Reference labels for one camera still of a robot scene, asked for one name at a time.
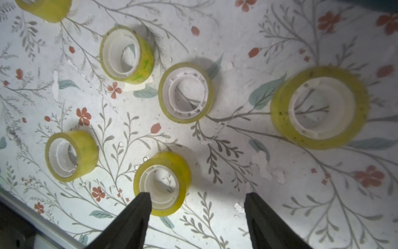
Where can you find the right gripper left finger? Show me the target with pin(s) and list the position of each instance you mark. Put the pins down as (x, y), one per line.
(128, 230)

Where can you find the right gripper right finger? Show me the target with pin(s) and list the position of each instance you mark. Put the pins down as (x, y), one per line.
(267, 230)

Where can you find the yellow tape roll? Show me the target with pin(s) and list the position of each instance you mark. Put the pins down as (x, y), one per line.
(48, 10)
(167, 178)
(186, 93)
(320, 108)
(125, 56)
(71, 155)

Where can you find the teal plastic storage box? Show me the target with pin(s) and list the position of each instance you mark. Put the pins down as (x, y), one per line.
(390, 6)

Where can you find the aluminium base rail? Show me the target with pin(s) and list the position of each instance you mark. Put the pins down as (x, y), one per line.
(49, 229)

